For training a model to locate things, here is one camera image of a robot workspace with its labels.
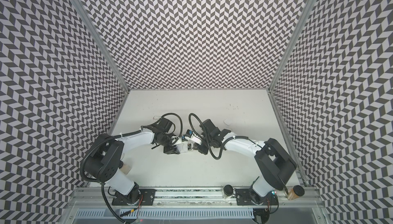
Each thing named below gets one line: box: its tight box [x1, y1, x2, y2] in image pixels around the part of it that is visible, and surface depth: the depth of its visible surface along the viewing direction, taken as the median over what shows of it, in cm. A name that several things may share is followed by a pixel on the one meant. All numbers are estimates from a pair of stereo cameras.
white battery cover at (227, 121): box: [223, 118, 232, 126], surface depth 102 cm
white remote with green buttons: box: [176, 141, 194, 153], surface depth 89 cm
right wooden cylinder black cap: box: [287, 185, 305, 201], surface depth 69 cm
